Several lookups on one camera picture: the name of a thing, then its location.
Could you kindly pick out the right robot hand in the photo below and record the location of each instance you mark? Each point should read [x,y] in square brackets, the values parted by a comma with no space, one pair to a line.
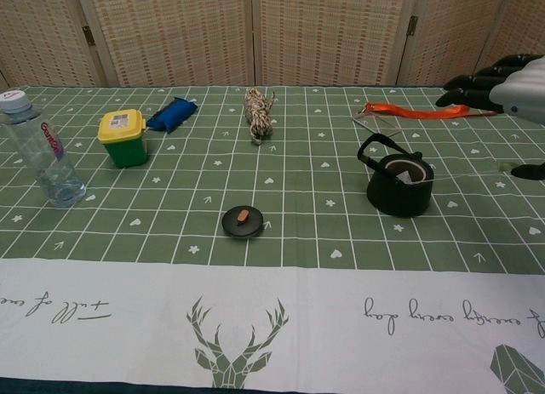
[519,87]

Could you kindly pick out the black teapot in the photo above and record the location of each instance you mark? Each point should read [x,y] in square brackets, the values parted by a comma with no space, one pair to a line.
[400,202]

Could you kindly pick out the black teapot lid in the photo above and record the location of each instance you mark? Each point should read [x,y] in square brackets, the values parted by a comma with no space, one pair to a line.
[251,224]

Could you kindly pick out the metal screen hinge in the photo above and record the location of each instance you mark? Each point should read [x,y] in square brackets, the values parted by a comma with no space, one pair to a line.
[87,35]
[412,24]

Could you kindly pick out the clear plastic badge holder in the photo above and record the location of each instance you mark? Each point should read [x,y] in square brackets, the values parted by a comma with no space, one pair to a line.
[376,122]

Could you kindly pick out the green grid tablecloth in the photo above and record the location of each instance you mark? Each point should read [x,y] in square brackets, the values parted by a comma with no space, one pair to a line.
[298,198]

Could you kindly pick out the woven folding screen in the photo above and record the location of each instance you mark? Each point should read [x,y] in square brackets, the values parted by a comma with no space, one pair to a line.
[179,32]

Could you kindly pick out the blue snack packet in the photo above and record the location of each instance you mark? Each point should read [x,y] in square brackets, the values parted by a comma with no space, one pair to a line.
[174,113]

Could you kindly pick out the green container with yellow lid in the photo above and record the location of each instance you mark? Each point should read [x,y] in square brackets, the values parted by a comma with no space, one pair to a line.
[125,149]

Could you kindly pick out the clear plastic water bottle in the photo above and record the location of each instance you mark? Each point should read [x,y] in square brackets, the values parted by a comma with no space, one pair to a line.
[42,155]

